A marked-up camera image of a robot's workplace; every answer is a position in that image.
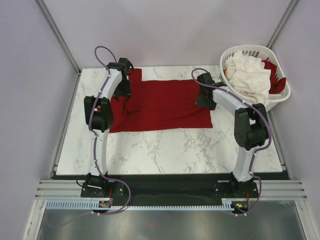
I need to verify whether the aluminium corner post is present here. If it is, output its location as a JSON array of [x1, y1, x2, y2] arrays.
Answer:
[[34, 0, 81, 76], [266, 0, 300, 50]]

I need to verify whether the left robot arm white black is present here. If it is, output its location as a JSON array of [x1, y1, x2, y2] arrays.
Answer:
[[80, 57, 133, 198]]

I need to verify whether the white laundry basket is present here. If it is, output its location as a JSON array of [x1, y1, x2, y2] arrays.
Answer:
[[219, 45, 291, 112]]

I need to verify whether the aluminium rail frame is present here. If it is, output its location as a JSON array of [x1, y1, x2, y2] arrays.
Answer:
[[35, 180, 307, 201]]

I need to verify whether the red cloth in basket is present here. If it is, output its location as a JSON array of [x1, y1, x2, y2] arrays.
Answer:
[[262, 60, 287, 94]]

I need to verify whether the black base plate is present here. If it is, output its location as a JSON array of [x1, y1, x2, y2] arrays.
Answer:
[[92, 173, 259, 206]]

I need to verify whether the white slotted cable duct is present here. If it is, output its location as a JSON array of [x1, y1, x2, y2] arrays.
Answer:
[[45, 199, 249, 211]]

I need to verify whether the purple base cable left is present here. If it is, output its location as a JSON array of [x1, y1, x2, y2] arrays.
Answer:
[[44, 178, 134, 228]]

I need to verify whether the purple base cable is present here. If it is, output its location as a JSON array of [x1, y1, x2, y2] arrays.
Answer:
[[232, 177, 263, 217], [44, 178, 134, 228]]

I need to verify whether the left aluminium corner post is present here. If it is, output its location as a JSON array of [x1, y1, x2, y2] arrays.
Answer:
[[34, 0, 81, 76]]

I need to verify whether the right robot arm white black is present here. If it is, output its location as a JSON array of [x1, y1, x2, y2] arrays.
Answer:
[[193, 72, 272, 197]]

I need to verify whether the red t shirt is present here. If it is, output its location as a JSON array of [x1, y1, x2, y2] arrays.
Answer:
[[110, 68, 213, 133]]

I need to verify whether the white t shirt pile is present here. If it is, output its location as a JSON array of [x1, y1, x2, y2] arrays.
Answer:
[[222, 51, 271, 107]]

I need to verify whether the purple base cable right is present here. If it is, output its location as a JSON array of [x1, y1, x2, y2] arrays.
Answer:
[[232, 177, 263, 217]]

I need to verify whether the right aluminium corner post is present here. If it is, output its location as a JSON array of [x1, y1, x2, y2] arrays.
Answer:
[[266, 0, 300, 50]]

